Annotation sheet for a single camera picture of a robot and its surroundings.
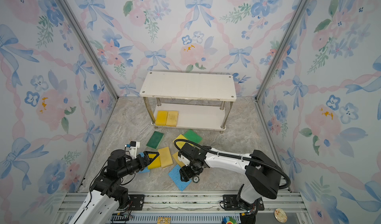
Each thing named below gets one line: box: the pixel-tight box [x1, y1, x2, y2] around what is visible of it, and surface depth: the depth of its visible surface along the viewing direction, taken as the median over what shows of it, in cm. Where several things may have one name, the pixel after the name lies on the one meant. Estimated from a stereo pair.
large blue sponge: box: [167, 164, 192, 192], surface depth 81 cm
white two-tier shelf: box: [139, 71, 238, 134], surface depth 85 cm
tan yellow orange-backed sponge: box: [166, 111, 179, 127], surface depth 99 cm
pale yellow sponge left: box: [157, 146, 174, 168], surface depth 89 cm
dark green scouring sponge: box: [145, 130, 165, 150], surface depth 97 cm
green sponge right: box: [183, 129, 203, 144], surface depth 100 cm
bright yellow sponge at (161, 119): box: [155, 110, 168, 126], surface depth 99 cm
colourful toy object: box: [221, 216, 238, 224], surface depth 70 cm
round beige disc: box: [273, 208, 288, 224], surface depth 72 cm
